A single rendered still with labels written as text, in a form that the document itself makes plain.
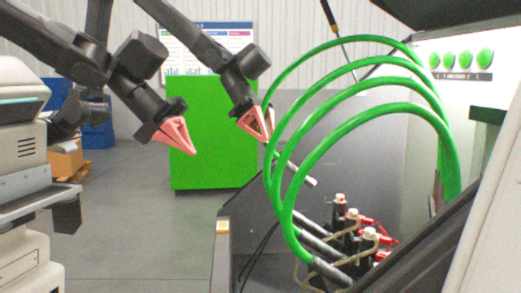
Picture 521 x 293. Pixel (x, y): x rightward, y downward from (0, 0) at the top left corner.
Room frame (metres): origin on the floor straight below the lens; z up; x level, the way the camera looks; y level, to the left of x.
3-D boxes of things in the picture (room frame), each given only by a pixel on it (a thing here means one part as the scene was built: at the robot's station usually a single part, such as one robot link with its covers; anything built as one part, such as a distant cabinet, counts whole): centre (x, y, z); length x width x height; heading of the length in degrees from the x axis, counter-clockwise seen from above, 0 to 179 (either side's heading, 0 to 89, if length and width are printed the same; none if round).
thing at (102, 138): (6.45, 3.32, 0.61); 1.26 x 0.48 x 1.22; 89
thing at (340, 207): (0.70, -0.14, 0.99); 0.05 x 0.03 x 0.21; 95
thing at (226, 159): (4.30, 0.57, 0.65); 0.95 x 0.86 x 1.30; 97
